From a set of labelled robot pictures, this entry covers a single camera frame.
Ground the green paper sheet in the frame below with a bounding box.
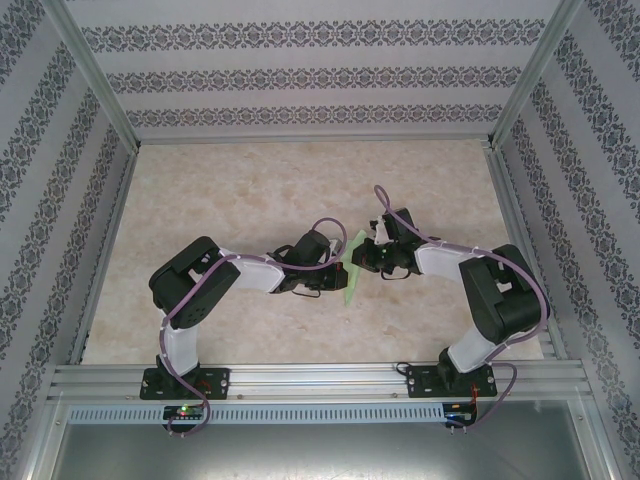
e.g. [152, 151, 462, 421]
[341, 227, 370, 307]

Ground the grey metal sheet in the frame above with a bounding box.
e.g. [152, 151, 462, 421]
[49, 424, 601, 480]

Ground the controller board with green light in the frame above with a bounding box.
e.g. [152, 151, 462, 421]
[163, 405, 205, 420]

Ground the aluminium mounting rail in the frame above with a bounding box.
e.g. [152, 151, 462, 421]
[47, 357, 589, 401]

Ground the aluminium side rail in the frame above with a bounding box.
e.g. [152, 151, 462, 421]
[67, 147, 141, 366]
[484, 144, 569, 362]

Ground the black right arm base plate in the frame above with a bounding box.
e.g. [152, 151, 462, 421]
[405, 363, 499, 400]

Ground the slotted grey cable duct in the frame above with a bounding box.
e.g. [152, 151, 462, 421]
[67, 402, 446, 424]

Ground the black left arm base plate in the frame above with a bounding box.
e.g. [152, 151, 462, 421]
[139, 367, 232, 402]

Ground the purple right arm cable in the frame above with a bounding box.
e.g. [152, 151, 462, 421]
[373, 185, 551, 431]

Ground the aluminium frame post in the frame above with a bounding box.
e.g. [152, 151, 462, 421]
[487, 0, 586, 149]
[42, 0, 144, 154]

